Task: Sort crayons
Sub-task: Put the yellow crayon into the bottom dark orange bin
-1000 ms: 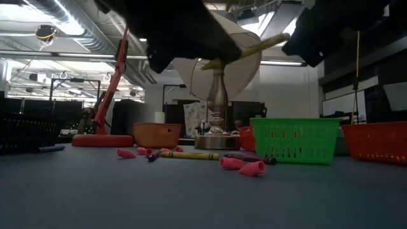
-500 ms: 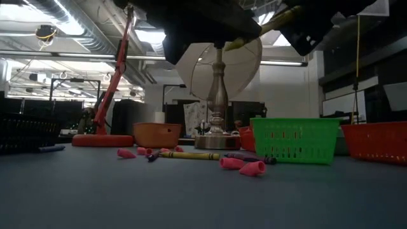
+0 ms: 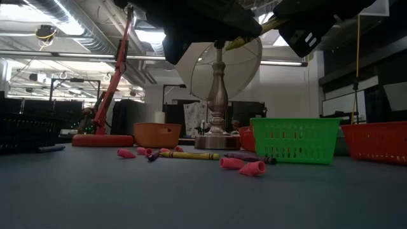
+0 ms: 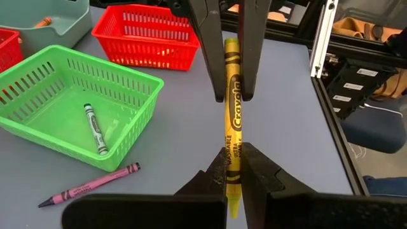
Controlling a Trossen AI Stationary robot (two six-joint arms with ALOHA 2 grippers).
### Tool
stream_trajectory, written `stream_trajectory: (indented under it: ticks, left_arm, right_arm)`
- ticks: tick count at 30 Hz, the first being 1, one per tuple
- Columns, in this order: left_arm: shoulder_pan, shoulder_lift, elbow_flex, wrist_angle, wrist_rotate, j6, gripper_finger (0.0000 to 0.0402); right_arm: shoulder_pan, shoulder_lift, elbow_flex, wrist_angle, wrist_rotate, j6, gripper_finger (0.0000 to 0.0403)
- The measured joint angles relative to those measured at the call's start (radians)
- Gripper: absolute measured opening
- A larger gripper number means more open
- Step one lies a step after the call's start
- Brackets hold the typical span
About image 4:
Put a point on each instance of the orange crayon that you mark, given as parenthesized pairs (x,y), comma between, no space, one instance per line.
(43,22)

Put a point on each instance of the black equipment white labels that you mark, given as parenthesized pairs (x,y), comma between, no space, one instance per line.
(353,86)

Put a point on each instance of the green crayon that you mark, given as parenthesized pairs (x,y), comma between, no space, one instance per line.
(95,128)

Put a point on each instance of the tan leather bag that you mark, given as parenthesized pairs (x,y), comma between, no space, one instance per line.
(356,28)

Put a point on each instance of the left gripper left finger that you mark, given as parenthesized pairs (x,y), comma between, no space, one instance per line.
(143,211)

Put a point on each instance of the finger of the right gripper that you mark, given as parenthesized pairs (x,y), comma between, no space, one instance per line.
(210,47)
(251,47)

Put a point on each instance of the blue office chair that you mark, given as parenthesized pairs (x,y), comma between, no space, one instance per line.
(375,130)

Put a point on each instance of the purple crayon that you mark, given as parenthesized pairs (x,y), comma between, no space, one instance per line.
(92,184)

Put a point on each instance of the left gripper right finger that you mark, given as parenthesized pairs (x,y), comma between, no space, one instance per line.
(318,210)

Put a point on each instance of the yellow crayon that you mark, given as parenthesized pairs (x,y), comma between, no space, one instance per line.
(233,121)

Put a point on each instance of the teal plastic bin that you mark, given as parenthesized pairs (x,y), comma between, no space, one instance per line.
(63,28)

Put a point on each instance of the green plastic basket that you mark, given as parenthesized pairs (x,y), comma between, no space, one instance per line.
(63,101)

